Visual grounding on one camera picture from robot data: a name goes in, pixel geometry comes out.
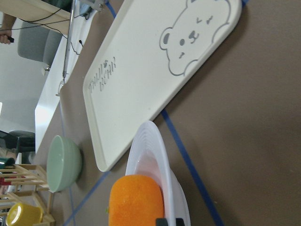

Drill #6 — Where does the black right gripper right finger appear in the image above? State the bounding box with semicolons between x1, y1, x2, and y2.
176;218;184;226

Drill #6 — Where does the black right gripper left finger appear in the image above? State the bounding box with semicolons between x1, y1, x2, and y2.
156;218;168;226

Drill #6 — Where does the orange fruit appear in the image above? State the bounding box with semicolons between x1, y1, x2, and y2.
108;175;165;226

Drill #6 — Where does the white round plate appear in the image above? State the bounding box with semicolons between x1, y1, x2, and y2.
125;121;191;226

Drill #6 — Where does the cream bear tray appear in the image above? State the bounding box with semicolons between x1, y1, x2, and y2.
83;0;242;172

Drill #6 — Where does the green bowl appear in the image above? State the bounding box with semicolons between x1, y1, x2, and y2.
47;135;82;193

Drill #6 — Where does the wooden drying rack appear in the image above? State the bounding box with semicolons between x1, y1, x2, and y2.
0;164;56;226

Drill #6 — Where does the yellow mug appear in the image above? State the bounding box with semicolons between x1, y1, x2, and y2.
6;203;43;226

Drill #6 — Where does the seated person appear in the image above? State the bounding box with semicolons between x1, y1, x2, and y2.
0;13;16;45

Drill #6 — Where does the aluminium frame post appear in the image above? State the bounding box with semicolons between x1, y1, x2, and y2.
62;0;76;85

